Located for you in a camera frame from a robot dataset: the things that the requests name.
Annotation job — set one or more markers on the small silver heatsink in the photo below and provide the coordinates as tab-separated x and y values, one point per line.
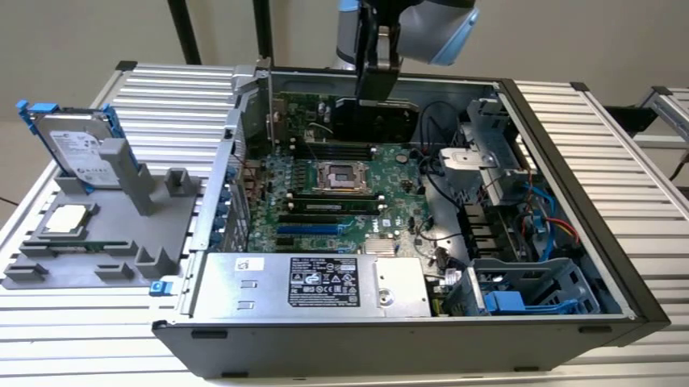
382	246

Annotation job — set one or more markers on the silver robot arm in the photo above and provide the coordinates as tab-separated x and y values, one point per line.
430	24

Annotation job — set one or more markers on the green motherboard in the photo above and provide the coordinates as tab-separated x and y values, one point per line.
398	189

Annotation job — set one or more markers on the hard disk in blue carrier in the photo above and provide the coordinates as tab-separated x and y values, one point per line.
70	149

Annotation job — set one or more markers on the coin battery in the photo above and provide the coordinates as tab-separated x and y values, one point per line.
401	157

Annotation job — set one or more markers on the black table corner cap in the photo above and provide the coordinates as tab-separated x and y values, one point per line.
580	86
126	65

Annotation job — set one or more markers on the black stand pole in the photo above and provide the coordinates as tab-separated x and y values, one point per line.
186	32
263	32

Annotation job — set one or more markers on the silver CPU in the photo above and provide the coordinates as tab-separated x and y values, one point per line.
64	219

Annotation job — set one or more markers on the grey plastic disk bay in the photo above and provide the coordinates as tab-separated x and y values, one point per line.
538	274

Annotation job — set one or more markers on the black expansion slot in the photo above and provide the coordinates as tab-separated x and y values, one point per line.
309	219

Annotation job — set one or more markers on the grey parts rack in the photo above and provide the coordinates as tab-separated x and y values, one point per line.
107	225

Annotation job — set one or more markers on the blue plastic latch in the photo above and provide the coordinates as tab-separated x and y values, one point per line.
159	288

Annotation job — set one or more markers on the silver metal bracket plate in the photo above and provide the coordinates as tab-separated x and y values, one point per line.
465	158

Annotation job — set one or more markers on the CPU socket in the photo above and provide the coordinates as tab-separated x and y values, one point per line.
342	174

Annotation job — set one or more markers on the blue disk carrier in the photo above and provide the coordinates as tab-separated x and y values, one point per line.
503	302

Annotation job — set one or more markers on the grey metal drive cage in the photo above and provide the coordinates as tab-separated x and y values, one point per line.
498	133

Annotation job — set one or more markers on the aluminium side table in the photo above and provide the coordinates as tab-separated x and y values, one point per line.
670	102

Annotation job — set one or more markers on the RAM stick with white label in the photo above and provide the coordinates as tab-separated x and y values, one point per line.
323	207

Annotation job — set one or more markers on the silver power supply unit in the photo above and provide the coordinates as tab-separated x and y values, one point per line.
268	290

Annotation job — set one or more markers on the graphics card with black shroud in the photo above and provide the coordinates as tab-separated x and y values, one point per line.
301	117

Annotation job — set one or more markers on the open black PC case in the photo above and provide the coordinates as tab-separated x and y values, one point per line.
377	350

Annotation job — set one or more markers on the blue expansion slot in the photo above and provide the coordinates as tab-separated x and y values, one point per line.
309	230

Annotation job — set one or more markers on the black disk bay rack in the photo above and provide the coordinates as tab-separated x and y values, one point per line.
481	231

